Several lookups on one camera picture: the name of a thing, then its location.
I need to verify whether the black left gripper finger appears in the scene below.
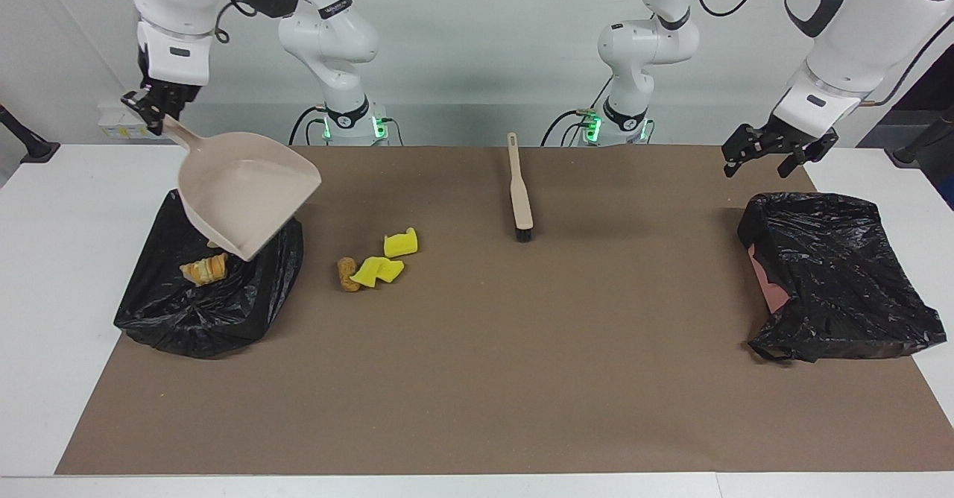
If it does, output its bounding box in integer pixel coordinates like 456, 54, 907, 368
721, 127, 756, 180
777, 145, 821, 180

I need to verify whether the beige plastic dustpan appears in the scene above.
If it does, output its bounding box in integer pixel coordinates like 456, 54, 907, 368
160, 114, 323, 262

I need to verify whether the orange striped croissant piece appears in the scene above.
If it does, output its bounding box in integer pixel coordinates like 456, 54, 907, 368
180, 252, 230, 286

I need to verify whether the beige hand brush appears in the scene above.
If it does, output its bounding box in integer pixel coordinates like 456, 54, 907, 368
507, 132, 535, 243

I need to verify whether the yellow green sponge piece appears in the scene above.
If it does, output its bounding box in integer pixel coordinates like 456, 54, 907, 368
350, 256, 390, 289

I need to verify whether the pink bin rim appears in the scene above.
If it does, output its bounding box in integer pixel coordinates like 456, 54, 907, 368
749, 245, 791, 314

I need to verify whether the black trash bag pink bin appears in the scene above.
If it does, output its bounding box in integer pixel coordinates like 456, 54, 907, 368
738, 192, 947, 363

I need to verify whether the dark cabinet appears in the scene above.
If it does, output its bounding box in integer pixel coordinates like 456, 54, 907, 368
857, 51, 954, 148

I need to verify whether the brown table mat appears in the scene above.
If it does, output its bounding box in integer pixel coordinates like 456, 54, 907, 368
54, 145, 954, 476

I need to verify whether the white wall socket box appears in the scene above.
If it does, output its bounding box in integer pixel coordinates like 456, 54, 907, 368
98, 105, 178, 141

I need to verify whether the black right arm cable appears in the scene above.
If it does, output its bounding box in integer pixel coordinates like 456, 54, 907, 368
215, 0, 258, 44

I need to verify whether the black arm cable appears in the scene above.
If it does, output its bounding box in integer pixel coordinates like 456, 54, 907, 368
215, 0, 258, 44
689, 0, 954, 107

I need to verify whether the black camera stand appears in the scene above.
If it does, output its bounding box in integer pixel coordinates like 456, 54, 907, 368
892, 107, 954, 167
0, 103, 60, 163

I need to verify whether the black base cable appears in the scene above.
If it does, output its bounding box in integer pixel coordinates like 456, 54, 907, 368
288, 105, 330, 147
540, 108, 597, 147

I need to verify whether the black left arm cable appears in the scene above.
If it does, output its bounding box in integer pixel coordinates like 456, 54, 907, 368
689, 0, 954, 107

